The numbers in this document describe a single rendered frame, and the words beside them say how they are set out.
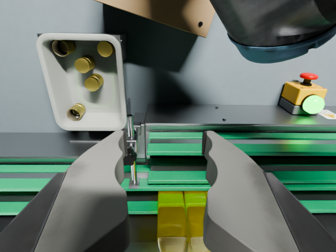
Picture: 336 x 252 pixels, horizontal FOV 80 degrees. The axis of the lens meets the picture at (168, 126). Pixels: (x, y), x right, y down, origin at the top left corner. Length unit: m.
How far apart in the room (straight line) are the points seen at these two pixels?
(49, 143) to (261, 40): 0.56
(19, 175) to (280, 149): 0.58
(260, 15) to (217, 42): 0.31
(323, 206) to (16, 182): 0.72
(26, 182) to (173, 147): 0.33
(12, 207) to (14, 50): 0.38
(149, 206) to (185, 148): 0.18
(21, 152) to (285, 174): 0.64
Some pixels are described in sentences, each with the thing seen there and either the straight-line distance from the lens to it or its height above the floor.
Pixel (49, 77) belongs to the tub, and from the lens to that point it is 0.53.
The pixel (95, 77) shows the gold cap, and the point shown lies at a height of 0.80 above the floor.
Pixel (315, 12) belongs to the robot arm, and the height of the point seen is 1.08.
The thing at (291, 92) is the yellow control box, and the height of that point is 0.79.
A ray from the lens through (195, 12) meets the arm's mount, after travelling 0.45.
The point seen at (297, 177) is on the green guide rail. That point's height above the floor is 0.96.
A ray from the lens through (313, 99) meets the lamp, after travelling 0.59.
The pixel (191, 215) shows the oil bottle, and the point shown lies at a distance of 0.44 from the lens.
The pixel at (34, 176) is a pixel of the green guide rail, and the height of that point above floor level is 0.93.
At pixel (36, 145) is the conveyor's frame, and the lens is 0.65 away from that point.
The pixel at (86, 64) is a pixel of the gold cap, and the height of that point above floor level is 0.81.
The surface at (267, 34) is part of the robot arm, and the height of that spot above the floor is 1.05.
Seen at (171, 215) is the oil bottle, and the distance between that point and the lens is 0.43.
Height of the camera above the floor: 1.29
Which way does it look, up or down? 62 degrees down
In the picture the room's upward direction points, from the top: 177 degrees clockwise
